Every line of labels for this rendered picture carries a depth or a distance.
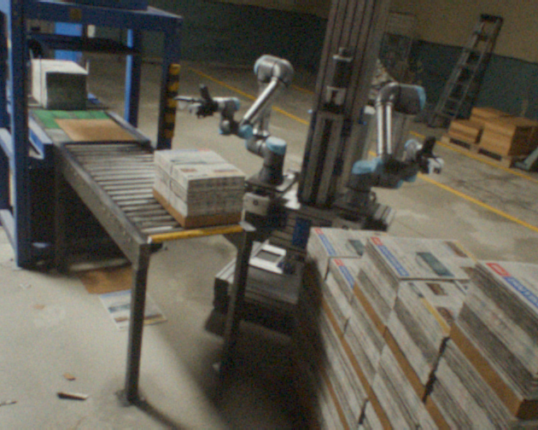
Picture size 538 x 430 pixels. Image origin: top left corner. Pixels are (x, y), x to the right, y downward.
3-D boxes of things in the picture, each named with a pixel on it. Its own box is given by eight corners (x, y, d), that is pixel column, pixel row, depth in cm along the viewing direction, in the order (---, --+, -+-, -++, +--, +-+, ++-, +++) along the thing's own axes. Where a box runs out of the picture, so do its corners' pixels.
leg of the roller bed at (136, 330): (138, 398, 253) (149, 268, 227) (126, 402, 250) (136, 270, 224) (134, 391, 258) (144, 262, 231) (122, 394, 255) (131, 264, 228)
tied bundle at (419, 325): (488, 343, 186) (511, 283, 177) (542, 406, 160) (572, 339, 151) (381, 339, 178) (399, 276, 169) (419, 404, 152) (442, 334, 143)
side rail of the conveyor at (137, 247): (149, 268, 227) (151, 242, 222) (136, 270, 224) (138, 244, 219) (61, 161, 325) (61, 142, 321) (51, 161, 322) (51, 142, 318)
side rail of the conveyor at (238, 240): (253, 252, 254) (256, 229, 250) (242, 254, 251) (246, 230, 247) (143, 158, 353) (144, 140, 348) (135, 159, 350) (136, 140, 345)
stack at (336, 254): (351, 371, 296) (388, 230, 263) (461, 595, 192) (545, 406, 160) (281, 370, 287) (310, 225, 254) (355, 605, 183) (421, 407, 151)
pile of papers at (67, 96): (88, 109, 395) (89, 72, 385) (43, 108, 379) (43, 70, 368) (73, 96, 423) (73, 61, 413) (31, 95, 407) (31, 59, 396)
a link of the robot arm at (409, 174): (389, 176, 267) (395, 154, 262) (412, 178, 268) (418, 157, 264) (394, 182, 260) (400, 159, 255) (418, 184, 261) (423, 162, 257)
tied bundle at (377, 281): (443, 294, 213) (461, 241, 204) (487, 341, 187) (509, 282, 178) (351, 292, 203) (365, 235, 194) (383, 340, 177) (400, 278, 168)
